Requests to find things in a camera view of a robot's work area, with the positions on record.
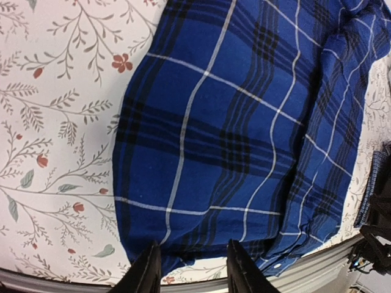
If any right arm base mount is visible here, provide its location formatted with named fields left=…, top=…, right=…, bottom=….
left=348, top=142, right=390, bottom=275

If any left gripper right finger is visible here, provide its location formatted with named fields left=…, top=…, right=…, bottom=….
left=227, top=239, right=280, bottom=293

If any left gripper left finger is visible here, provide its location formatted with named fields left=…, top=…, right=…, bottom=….
left=112, top=241, right=162, bottom=293

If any folded blue checked shirt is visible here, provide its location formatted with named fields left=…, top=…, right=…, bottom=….
left=353, top=151, right=388, bottom=228

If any aluminium front rail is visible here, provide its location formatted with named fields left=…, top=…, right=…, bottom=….
left=1, top=236, right=362, bottom=292

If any blue plaid long sleeve shirt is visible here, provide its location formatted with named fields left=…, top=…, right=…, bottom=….
left=112, top=1, right=390, bottom=276

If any floral tablecloth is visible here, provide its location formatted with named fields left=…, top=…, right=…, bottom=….
left=1, top=1, right=390, bottom=287

